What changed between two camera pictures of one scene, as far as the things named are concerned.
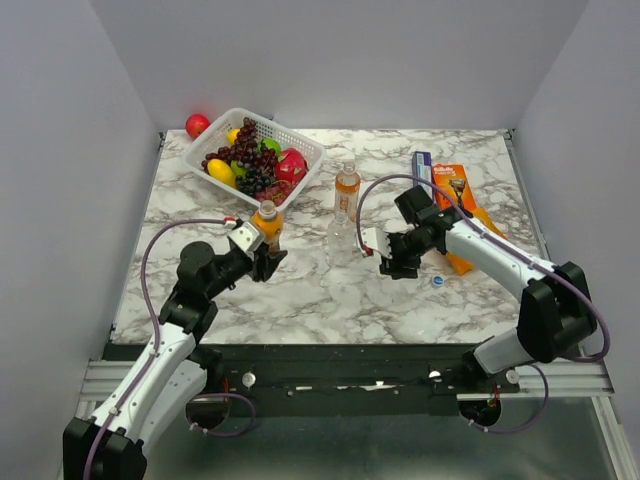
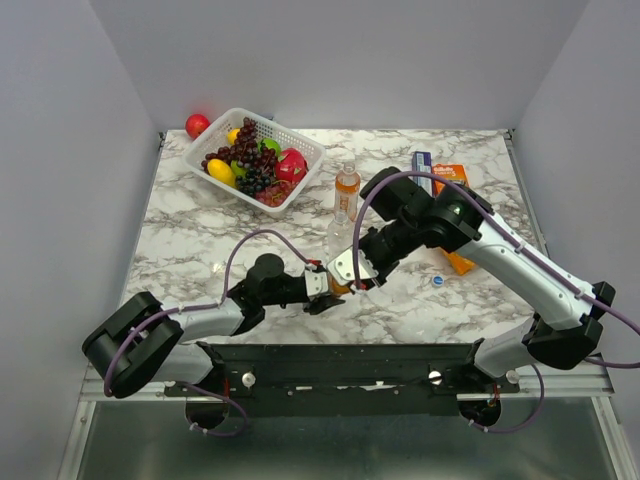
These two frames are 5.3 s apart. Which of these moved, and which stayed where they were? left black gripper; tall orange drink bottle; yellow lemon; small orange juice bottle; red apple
Moved: left black gripper; small orange juice bottle
Stayed: tall orange drink bottle; red apple; yellow lemon
